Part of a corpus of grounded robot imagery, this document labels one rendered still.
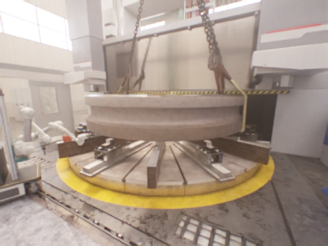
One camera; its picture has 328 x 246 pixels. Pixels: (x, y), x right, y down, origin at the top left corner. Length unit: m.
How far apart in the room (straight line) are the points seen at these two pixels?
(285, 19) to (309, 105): 2.55
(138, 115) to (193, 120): 1.15
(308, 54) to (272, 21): 1.05
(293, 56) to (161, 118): 2.63
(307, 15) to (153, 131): 3.63
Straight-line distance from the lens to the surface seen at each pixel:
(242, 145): 3.88
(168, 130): 2.89
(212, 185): 3.04
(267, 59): 3.63
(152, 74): 6.45
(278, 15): 4.30
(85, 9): 7.18
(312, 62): 3.74
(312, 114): 5.81
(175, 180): 2.72
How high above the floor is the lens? 1.75
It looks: 11 degrees down
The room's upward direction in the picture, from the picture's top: straight up
